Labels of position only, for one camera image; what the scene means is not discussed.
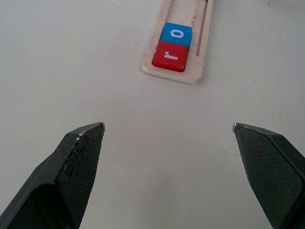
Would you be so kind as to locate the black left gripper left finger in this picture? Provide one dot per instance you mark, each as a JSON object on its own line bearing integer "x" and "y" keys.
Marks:
{"x": 76, "y": 167}

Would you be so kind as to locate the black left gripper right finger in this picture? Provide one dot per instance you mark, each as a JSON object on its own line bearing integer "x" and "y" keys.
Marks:
{"x": 269, "y": 171}

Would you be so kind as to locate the red letter tile r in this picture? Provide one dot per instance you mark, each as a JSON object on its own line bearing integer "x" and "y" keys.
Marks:
{"x": 170, "y": 57}

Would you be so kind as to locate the blue letter tile o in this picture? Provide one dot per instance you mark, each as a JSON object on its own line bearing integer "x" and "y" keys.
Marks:
{"x": 176, "y": 33}

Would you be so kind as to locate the light wooden letter tray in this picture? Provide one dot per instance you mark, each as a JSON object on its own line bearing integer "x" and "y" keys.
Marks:
{"x": 177, "y": 10}

